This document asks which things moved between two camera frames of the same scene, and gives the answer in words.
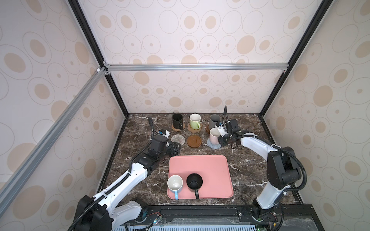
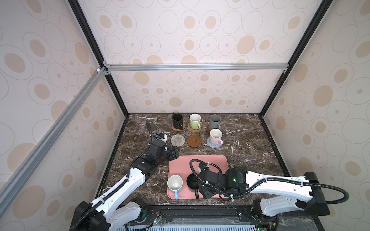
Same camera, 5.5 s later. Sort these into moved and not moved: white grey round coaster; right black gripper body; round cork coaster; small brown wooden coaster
Moved: right black gripper body
Not moved: small brown wooden coaster; round cork coaster; white grey round coaster
